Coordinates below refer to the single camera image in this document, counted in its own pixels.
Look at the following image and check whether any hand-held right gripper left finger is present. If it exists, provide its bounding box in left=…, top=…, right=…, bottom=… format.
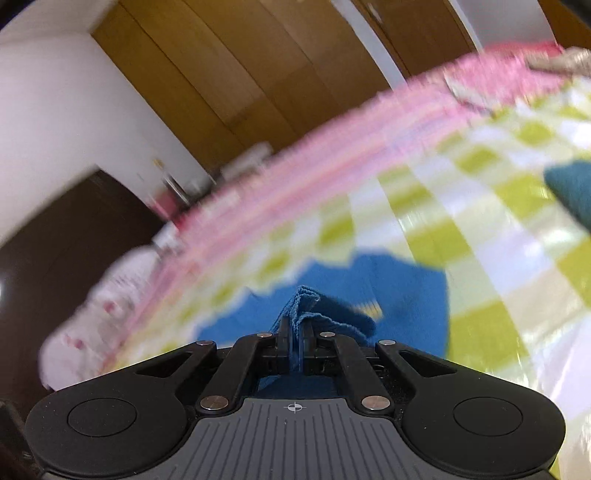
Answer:
left=136, top=316, right=293, bottom=414

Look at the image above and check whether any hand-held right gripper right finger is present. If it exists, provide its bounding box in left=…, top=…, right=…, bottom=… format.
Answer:
left=295, top=318, right=458, bottom=413

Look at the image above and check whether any blue knit sweater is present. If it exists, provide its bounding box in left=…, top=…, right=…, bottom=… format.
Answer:
left=194, top=253, right=451, bottom=400

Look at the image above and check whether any pink tissue box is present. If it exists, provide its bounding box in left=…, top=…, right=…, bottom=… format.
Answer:
left=154, top=190, right=177, bottom=219

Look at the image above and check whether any grey pillow with pink dots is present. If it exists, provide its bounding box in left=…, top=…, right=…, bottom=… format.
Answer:
left=39, top=247, right=163, bottom=389

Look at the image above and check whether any green white checked plastic sheet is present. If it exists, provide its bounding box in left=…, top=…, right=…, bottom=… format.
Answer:
left=111, top=76, right=591, bottom=480

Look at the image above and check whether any pink striped bed sheet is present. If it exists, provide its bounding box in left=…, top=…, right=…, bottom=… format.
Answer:
left=92, top=41, right=573, bottom=352

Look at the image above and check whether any dark wooden headboard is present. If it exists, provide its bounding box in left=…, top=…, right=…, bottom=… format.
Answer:
left=0, top=168, right=163, bottom=409

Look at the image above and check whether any wooden wardrobe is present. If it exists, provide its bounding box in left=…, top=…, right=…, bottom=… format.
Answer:
left=91, top=0, right=393, bottom=185

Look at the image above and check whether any teal folded sweater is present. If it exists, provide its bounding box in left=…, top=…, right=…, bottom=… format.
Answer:
left=544, top=159, right=591, bottom=223

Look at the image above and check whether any wooden door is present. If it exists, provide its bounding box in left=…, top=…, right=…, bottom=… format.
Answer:
left=355, top=0, right=477, bottom=78

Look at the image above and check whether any pink floral quilt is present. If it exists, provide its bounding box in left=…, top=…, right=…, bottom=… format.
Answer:
left=443, top=42, right=573, bottom=110

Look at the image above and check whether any beige patterned cloth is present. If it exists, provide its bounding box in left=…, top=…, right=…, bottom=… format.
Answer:
left=531, top=46, right=591, bottom=75

